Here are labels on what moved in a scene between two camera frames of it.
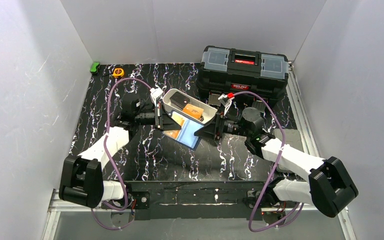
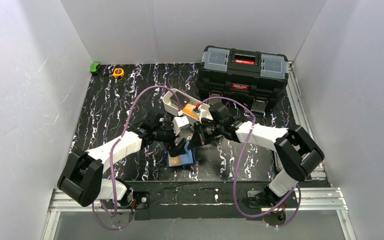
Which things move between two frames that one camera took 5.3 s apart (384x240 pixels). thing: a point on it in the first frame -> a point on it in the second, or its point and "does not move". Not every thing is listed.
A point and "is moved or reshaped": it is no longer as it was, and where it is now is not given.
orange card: (192, 110) does not move
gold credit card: (180, 120) is moved or reshaped
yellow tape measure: (118, 72) does not move
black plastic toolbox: (224, 71) does not move
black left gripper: (158, 117) -> (173, 139)
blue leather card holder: (185, 135) is moved or reshaped
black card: (179, 99) does not move
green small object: (93, 68) does not move
